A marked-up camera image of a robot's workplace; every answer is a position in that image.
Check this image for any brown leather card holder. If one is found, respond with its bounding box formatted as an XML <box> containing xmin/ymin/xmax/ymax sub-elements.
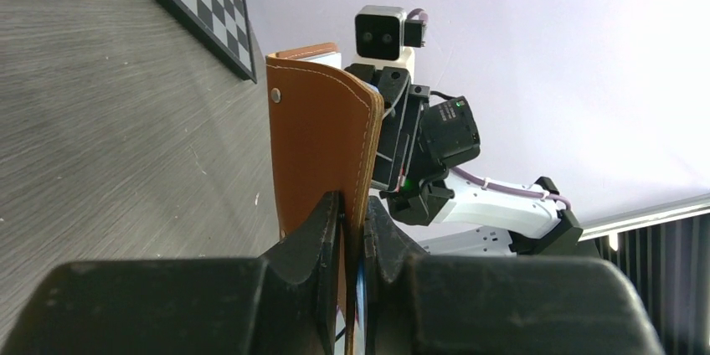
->
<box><xmin>265</xmin><ymin>43</ymin><xmax>384</xmax><ymax>354</ymax></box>

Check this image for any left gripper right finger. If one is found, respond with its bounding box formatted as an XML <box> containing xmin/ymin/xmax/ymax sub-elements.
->
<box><xmin>363</xmin><ymin>197</ymin><xmax>663</xmax><ymax>354</ymax></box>

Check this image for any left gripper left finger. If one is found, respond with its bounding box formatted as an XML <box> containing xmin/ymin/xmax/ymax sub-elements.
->
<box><xmin>2</xmin><ymin>192</ymin><xmax>342</xmax><ymax>354</ymax></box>

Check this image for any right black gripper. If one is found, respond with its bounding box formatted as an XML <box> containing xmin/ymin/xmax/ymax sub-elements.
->
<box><xmin>346</xmin><ymin>64</ymin><xmax>481</xmax><ymax>226</ymax></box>

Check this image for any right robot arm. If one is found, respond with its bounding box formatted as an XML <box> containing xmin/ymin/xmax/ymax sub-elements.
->
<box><xmin>345</xmin><ymin>64</ymin><xmax>599</xmax><ymax>257</ymax></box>

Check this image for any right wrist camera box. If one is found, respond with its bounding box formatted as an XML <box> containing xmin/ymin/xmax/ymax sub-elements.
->
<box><xmin>352</xmin><ymin>5</ymin><xmax>429</xmax><ymax>76</ymax></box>

